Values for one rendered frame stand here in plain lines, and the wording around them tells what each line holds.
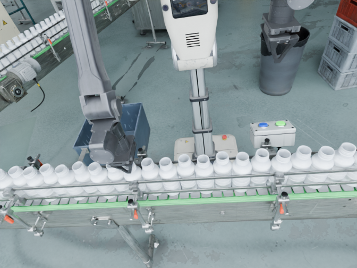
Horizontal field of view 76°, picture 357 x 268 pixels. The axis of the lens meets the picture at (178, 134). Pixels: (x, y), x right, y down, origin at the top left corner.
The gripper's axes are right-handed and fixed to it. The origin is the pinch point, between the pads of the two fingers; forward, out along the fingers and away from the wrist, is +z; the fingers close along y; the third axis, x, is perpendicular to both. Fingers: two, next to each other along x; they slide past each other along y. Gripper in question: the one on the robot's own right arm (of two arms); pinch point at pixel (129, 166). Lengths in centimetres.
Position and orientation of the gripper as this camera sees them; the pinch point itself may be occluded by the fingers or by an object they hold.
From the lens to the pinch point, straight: 76.3
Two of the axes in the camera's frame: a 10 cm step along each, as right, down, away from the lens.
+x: 9.9, -0.7, -1.2
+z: 1.4, 6.9, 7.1
